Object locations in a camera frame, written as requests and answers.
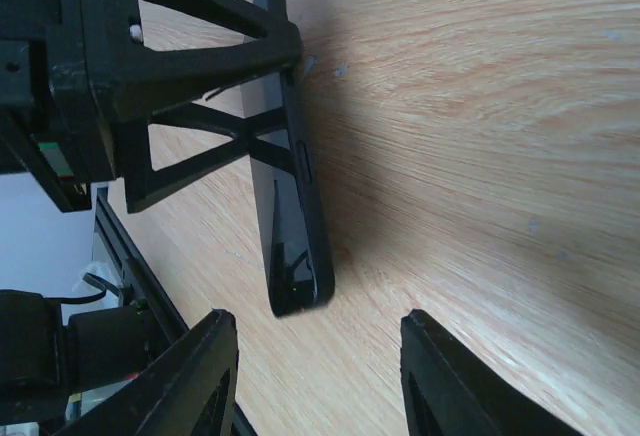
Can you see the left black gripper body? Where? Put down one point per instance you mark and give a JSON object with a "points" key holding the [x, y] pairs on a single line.
{"points": [[50, 125]]}

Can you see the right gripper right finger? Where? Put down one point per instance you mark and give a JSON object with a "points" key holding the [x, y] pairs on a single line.
{"points": [[449, 391]]}

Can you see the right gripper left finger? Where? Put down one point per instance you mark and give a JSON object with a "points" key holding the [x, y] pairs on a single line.
{"points": [[108, 345]]}

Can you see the black case with camera holes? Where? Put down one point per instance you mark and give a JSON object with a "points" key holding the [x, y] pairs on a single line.
{"points": [[308, 191]]}

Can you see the light blue phone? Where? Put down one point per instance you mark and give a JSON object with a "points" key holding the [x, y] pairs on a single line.
{"points": [[282, 229]]}

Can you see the black frame base rail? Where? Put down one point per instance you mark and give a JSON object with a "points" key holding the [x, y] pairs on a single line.
{"points": [[145, 306]]}

